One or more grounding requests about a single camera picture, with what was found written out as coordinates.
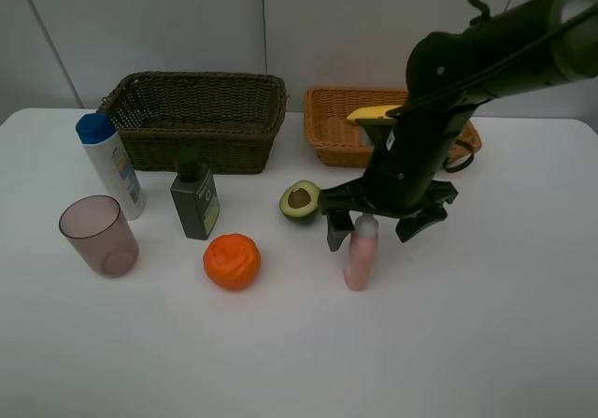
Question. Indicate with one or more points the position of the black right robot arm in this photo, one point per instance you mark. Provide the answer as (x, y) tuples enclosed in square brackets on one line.
[(536, 45)]

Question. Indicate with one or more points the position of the halved avocado with pit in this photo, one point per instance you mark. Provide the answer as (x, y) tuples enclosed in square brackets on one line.
[(299, 203)]

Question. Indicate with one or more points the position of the pink bottle white cap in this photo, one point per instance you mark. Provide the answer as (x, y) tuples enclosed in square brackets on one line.
[(363, 250)]

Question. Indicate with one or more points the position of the dark green square bottle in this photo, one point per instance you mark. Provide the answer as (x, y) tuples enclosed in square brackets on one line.
[(195, 199)]

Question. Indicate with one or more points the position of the orange mandarin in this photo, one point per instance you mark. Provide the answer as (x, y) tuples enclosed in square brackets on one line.
[(232, 261)]

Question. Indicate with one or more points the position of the yellow banana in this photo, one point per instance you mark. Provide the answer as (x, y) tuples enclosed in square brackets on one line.
[(370, 113)]

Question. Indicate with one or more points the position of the white bottle blue cap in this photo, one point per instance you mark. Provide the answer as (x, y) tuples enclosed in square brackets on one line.
[(102, 143)]

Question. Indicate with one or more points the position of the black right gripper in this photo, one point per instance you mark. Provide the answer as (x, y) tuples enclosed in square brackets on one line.
[(399, 179)]

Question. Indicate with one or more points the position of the dark brown wicker basket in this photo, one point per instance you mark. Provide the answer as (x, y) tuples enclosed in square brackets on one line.
[(231, 118)]

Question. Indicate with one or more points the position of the orange wicker basket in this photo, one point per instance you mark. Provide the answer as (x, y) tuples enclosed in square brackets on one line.
[(336, 141)]

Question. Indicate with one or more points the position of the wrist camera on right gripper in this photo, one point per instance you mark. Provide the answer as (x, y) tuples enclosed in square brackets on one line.
[(375, 132)]

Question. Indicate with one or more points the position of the translucent purple plastic cup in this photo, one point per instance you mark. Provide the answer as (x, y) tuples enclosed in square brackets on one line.
[(96, 228)]

